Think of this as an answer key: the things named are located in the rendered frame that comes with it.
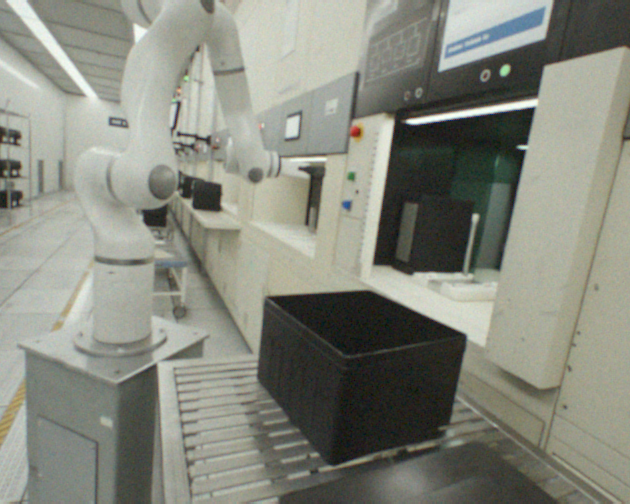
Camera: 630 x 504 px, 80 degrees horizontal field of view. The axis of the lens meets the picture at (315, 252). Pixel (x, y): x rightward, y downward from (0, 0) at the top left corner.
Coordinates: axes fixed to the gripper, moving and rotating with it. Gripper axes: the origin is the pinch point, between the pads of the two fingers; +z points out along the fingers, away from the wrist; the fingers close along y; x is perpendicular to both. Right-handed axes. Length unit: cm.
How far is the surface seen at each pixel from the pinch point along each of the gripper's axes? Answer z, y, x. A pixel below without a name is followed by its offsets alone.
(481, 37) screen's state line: 12, 49, 31
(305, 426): -29, 70, -42
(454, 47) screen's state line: 12, 41, 32
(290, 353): -30, 63, -33
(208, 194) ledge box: -1, -233, -25
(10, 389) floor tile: -109, -91, -120
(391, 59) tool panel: 12.4, 14.7, 35.0
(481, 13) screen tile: 12, 48, 37
